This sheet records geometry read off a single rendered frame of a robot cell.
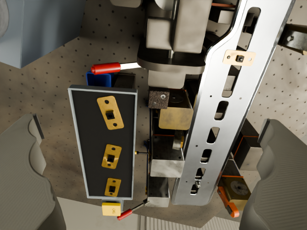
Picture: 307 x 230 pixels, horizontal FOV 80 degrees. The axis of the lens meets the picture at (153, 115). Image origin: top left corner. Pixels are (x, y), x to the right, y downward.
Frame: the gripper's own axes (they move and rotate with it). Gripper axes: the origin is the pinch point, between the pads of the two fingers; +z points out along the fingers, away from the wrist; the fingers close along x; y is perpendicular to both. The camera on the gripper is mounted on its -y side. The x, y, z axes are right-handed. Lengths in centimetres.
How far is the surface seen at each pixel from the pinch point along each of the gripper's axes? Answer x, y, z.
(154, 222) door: 10, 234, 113
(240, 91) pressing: 27, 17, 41
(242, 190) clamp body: 41, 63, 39
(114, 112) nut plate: -7.6, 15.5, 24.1
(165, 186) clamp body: 8, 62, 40
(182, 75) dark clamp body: 7.9, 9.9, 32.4
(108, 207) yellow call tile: -13, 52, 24
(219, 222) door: 110, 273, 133
